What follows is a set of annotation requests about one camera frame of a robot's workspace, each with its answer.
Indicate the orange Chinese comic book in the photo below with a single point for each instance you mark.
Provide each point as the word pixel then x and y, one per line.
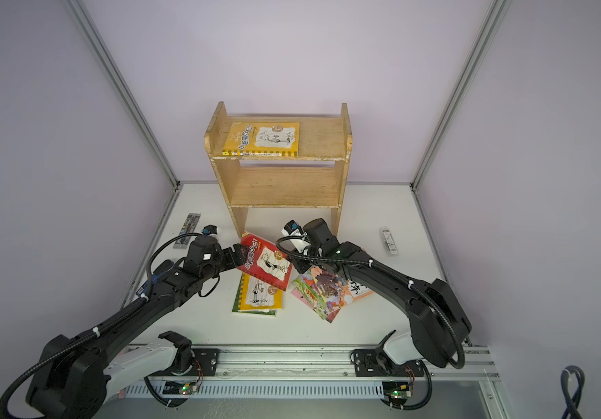
pixel 349 291

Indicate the green pink bottom comic book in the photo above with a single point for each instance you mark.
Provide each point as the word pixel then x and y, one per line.
pixel 306 291

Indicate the white slotted cable duct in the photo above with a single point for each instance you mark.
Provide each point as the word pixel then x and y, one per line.
pixel 341 390

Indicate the grey metal ruler strip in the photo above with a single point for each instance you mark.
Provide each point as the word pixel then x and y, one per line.
pixel 189 226

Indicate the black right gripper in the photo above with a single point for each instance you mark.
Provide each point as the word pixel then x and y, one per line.
pixel 299 263

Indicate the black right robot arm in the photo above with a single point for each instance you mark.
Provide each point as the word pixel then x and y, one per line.
pixel 439 326

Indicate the controller circuit board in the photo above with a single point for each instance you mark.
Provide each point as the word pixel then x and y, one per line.
pixel 180 388
pixel 396 390

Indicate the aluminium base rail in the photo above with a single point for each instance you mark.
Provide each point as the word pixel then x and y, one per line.
pixel 330 363

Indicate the yellow green-edged wimpy kid book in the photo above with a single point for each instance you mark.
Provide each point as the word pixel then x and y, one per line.
pixel 254 296

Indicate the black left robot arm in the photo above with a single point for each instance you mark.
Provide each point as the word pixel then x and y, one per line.
pixel 70 379

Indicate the left controller circuit board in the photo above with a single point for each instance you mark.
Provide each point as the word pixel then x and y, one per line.
pixel 180 388

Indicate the wooden two-tier bookshelf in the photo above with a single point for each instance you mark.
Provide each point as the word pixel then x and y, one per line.
pixel 314 177

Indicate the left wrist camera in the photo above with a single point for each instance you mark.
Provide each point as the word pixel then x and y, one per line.
pixel 210 230

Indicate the blue stapler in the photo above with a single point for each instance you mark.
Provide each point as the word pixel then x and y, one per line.
pixel 156 274

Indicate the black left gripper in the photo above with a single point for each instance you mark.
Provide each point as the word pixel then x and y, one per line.
pixel 232 258

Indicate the right controller circuit board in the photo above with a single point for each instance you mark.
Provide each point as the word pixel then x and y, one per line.
pixel 396 390

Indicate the red wimpy kid book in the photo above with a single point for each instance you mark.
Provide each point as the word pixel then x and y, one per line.
pixel 264 261

